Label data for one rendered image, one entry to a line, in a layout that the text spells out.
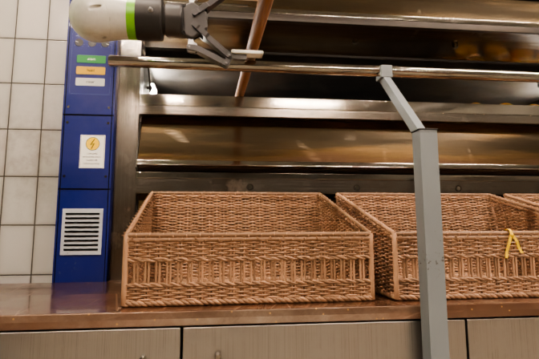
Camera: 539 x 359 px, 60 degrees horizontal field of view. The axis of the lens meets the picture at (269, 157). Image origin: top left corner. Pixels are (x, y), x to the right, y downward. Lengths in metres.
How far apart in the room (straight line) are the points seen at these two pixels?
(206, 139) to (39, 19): 0.67
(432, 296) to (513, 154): 0.94
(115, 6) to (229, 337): 0.71
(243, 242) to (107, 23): 0.54
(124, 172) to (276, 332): 0.78
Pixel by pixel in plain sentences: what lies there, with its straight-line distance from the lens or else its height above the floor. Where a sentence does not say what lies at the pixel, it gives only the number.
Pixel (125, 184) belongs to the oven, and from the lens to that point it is 1.55.
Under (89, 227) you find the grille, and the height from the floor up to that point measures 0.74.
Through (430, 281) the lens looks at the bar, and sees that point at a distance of 1.03.
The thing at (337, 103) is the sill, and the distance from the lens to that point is 1.63.
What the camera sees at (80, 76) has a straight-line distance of 1.62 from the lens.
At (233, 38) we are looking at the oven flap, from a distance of 1.62.
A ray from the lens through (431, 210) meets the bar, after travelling 1.03.
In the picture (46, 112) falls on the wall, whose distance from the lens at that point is 1.65.
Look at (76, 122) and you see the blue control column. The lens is 1.59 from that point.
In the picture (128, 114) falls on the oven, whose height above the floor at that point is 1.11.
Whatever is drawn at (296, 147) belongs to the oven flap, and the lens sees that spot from 1.57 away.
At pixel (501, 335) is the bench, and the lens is 1.19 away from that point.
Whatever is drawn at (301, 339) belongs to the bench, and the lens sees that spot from 1.02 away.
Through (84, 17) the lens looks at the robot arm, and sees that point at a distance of 1.05.
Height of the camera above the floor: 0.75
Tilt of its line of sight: 8 degrees up
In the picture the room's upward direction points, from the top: straight up
